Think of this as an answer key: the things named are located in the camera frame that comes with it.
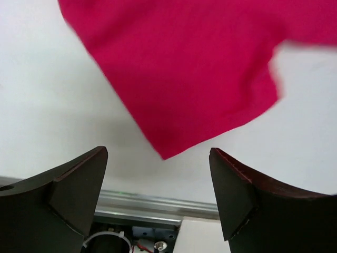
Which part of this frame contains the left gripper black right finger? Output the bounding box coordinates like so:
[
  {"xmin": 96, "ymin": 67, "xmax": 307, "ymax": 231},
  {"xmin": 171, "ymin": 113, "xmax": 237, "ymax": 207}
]
[{"xmin": 209, "ymin": 148, "xmax": 336, "ymax": 252}]

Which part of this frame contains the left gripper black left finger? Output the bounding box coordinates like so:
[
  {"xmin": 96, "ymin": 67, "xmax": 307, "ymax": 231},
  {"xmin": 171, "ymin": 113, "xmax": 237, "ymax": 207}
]
[{"xmin": 1, "ymin": 146, "xmax": 107, "ymax": 252}]

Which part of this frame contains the aluminium table edge rail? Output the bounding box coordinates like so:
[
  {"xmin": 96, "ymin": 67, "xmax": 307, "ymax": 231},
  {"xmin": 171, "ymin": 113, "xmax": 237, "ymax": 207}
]
[{"xmin": 0, "ymin": 176, "xmax": 221, "ymax": 227}]

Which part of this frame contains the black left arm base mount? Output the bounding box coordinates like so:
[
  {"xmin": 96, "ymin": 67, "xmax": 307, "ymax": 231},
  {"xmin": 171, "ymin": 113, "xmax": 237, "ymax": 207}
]
[{"xmin": 81, "ymin": 222, "xmax": 179, "ymax": 252}]

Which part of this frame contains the crimson red t-shirt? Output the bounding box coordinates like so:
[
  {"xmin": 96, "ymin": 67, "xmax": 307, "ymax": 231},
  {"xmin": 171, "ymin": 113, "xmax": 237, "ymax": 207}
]
[{"xmin": 59, "ymin": 1, "xmax": 336, "ymax": 159}]

